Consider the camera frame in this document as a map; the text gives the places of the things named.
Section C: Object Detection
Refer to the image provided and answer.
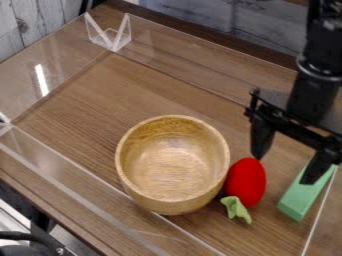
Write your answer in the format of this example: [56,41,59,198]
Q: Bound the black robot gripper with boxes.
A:
[246,56,342,185]

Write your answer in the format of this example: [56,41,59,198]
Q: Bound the red plush fruit green leaf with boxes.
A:
[221,157,267,224]

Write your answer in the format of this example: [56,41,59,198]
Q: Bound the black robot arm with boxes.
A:
[245,0,342,185]

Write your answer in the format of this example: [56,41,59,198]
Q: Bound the green foam block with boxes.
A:
[277,165,338,223]

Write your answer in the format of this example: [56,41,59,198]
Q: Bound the wooden bowl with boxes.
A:
[115,115,230,215]

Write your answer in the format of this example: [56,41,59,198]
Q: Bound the clear acrylic enclosure wall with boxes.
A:
[0,4,342,256]

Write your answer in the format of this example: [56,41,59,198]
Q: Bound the clear acrylic corner bracket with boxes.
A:
[84,13,132,52]

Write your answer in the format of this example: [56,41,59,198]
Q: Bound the black clamp and cable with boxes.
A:
[0,221,78,256]

